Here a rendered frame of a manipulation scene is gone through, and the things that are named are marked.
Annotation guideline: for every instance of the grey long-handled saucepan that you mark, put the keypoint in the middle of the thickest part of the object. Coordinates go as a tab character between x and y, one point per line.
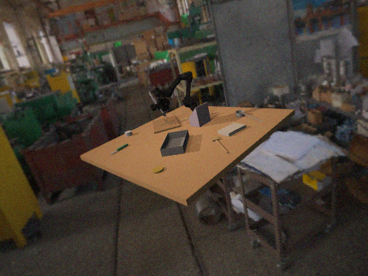
241	113

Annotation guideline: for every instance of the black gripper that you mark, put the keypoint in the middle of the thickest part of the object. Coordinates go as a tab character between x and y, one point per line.
156	106

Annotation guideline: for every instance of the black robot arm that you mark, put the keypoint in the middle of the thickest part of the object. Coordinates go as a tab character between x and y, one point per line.
162	94

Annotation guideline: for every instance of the grey metal roasting tin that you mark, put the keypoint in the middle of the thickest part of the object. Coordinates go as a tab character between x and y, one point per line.
175	143

